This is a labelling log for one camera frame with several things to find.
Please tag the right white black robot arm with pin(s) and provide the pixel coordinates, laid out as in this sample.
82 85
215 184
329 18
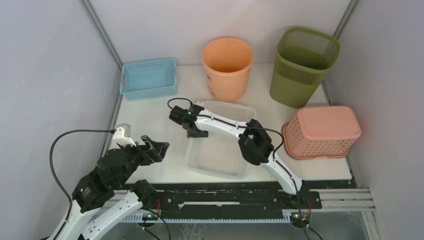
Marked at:
253 140

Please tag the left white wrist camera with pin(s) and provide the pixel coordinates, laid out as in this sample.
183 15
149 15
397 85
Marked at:
121 136

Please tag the orange round bin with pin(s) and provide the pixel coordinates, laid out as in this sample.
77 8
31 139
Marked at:
227 64

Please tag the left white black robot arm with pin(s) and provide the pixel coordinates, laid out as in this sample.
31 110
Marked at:
108 176

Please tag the blue plastic basket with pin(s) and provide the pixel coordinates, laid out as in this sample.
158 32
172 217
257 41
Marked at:
148 79

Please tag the white plastic basket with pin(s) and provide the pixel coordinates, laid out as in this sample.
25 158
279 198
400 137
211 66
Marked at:
218 155

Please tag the green mesh waste bin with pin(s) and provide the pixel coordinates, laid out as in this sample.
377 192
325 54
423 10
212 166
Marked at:
304 57

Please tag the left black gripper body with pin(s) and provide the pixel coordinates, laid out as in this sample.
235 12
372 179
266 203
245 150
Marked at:
138 155

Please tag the pink plastic basket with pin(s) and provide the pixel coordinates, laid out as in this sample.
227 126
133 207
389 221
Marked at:
321 132

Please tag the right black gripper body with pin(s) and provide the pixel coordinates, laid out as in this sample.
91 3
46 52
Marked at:
194 130

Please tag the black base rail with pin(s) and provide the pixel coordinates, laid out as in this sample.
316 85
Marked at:
227 201

